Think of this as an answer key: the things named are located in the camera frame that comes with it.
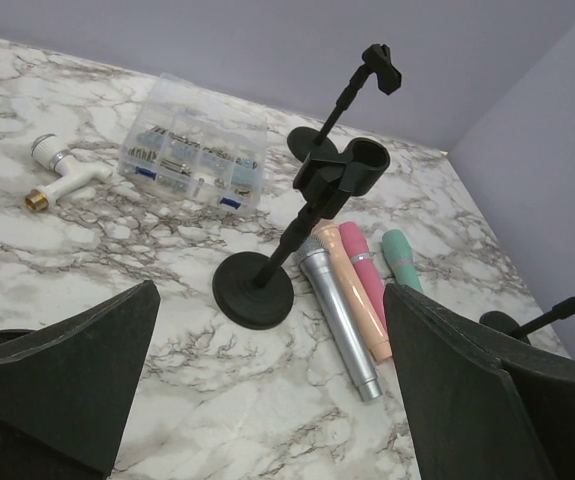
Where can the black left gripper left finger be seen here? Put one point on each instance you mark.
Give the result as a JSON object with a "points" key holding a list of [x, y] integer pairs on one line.
{"points": [[66, 390]]}

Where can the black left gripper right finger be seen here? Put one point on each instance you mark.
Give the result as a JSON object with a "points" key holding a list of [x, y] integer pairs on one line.
{"points": [[479, 403]]}

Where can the black shock mount stand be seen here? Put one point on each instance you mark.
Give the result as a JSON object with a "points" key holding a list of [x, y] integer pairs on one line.
{"points": [[505, 324]]}

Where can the teal microphone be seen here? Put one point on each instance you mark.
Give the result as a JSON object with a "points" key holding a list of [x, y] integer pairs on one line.
{"points": [[399, 257]]}

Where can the pink microphone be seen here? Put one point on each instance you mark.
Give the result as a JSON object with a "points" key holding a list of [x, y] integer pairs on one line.
{"points": [[358, 251]]}

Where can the silver condenser microphone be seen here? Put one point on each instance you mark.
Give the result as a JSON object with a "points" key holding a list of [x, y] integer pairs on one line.
{"points": [[314, 260]]}

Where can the beige microphone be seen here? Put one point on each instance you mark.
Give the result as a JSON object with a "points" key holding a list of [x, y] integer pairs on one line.
{"points": [[369, 324]]}

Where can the black desk mic stand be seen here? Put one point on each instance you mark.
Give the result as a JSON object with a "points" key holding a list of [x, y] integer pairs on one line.
{"points": [[252, 289], [376, 60]]}

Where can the small white cylinder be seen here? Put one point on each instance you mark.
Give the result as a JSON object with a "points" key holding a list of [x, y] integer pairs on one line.
{"points": [[54, 155]]}

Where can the clear plastic parts box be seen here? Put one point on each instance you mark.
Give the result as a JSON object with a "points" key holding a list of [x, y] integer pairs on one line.
{"points": [[187, 143]]}

